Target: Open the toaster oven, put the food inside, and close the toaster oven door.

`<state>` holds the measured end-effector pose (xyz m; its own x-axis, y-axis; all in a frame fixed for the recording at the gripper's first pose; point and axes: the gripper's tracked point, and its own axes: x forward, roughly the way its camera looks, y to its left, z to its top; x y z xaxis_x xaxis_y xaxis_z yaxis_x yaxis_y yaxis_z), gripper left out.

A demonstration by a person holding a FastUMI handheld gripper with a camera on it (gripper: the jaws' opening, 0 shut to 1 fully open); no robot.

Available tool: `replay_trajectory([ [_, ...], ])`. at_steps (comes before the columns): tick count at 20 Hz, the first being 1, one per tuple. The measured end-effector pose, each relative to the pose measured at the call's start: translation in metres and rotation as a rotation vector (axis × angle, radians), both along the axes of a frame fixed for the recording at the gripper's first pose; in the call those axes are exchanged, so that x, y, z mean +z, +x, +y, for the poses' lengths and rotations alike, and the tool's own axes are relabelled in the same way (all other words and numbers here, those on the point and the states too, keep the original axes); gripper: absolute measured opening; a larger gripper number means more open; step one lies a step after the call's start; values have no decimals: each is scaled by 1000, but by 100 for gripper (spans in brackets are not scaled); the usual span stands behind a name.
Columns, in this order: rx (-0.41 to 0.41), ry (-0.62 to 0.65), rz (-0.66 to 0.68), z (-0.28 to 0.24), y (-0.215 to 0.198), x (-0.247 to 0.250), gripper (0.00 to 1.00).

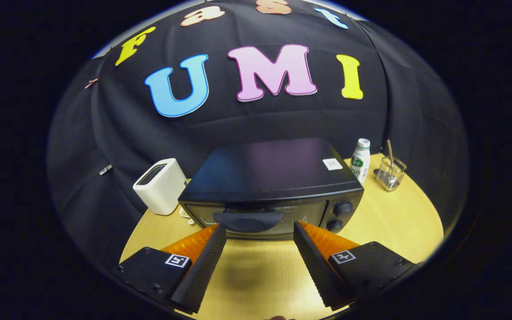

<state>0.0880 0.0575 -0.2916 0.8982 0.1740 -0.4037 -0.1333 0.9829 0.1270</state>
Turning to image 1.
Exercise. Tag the wooden stick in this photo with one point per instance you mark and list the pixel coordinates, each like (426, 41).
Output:
(390, 151)

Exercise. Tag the white bottle with green label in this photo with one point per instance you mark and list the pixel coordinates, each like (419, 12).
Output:
(361, 166)

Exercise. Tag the silver clip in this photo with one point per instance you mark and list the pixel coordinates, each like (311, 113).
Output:
(106, 170)

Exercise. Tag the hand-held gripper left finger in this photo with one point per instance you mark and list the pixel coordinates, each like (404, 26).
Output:
(207, 266)

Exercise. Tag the black toaster oven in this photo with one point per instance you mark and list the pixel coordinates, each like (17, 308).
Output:
(274, 169)

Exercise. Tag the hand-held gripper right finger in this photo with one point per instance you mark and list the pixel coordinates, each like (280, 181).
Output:
(316, 266)

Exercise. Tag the white bread toaster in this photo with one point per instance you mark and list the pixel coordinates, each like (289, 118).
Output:
(162, 191)

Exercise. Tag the red clip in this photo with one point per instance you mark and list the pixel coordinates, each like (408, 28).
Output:
(91, 83)

